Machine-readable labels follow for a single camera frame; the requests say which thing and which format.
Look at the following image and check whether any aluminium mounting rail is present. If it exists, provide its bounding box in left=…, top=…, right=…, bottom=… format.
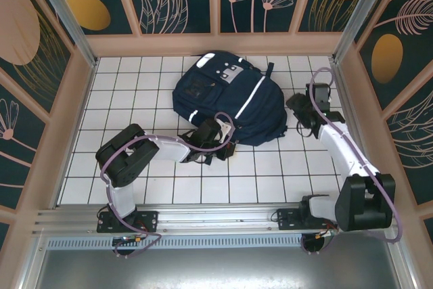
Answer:
left=32, top=203, right=403, bottom=238

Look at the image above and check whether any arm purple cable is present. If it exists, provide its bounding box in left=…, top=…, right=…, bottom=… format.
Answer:
left=300, top=67, right=403, bottom=256
left=100, top=112, right=234, bottom=259

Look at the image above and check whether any slotted grey cable duct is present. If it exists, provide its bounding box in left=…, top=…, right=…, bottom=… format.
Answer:
left=45, top=237, right=305, bottom=251

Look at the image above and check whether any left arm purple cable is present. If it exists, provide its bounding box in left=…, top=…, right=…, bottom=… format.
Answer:
left=100, top=112, right=234, bottom=259

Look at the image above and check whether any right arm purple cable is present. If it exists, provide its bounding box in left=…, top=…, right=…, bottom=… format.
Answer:
left=300, top=67, right=403, bottom=256

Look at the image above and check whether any aluminium corner post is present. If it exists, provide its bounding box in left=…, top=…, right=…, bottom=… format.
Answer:
left=26, top=0, right=99, bottom=68
left=332, top=0, right=396, bottom=63

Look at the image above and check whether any grey metal sheet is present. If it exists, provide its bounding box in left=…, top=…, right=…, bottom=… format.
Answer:
left=33, top=248, right=412, bottom=289

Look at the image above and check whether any aluminium side rail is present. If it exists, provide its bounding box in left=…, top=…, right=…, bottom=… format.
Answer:
left=329, top=57, right=385, bottom=206

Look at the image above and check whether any small wired circuit board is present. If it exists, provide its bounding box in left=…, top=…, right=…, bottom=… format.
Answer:
left=113, top=234, right=150, bottom=246
left=314, top=227, right=339, bottom=240

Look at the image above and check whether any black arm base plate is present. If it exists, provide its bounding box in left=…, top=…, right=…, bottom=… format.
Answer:
left=97, top=210, right=159, bottom=234
left=276, top=208, right=339, bottom=232

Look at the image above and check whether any navy blue backpack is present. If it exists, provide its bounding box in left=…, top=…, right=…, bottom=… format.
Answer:
left=171, top=50, right=289, bottom=148

